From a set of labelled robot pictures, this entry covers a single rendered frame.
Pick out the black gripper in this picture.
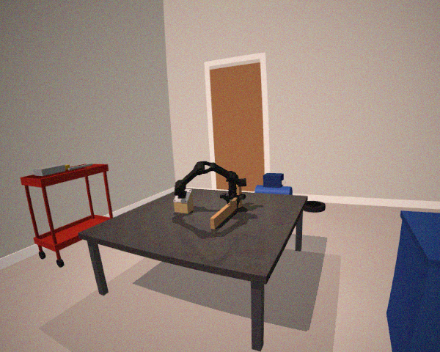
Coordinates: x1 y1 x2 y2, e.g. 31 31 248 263
220 187 246 207

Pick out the wooden post with slot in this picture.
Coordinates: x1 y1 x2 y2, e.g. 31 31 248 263
236 185 242 208

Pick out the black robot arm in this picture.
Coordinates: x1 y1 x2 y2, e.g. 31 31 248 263
174 161 246 199

